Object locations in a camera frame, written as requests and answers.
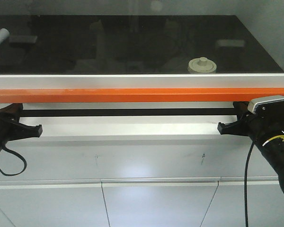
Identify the black right camera cable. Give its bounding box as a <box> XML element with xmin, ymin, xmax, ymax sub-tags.
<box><xmin>244</xmin><ymin>113</ymin><xmax>284</xmax><ymax>227</ymax></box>

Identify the white base cabinet with doors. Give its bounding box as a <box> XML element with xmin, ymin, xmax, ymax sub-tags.
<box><xmin>0</xmin><ymin>115</ymin><xmax>284</xmax><ymax>227</ymax></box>

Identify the black left camera cable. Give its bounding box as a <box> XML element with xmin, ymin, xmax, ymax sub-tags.
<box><xmin>0</xmin><ymin>141</ymin><xmax>27</xmax><ymax>176</ymax></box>

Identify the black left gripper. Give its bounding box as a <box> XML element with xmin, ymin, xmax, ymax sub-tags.
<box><xmin>0</xmin><ymin>103</ymin><xmax>43</xmax><ymax>157</ymax></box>

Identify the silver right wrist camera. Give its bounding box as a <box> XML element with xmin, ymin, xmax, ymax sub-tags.
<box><xmin>247</xmin><ymin>95</ymin><xmax>284</xmax><ymax>114</ymax></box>

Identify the glass jar with beige lid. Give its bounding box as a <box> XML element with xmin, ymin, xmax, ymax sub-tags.
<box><xmin>187</xmin><ymin>57</ymin><xmax>217</xmax><ymax>73</ymax></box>

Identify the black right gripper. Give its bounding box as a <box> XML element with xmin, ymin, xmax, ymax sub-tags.
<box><xmin>217</xmin><ymin>101</ymin><xmax>284</xmax><ymax>144</ymax></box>

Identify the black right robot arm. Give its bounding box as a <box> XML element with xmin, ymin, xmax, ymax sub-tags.
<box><xmin>217</xmin><ymin>100</ymin><xmax>284</xmax><ymax>194</ymax></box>

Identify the black camera cable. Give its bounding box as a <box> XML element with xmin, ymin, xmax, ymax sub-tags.
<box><xmin>0</xmin><ymin>141</ymin><xmax>27</xmax><ymax>176</ymax></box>
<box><xmin>244</xmin><ymin>113</ymin><xmax>284</xmax><ymax>227</ymax></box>

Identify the fume hood sash orange handle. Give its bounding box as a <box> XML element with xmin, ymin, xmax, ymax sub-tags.
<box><xmin>0</xmin><ymin>14</ymin><xmax>284</xmax><ymax>110</ymax></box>

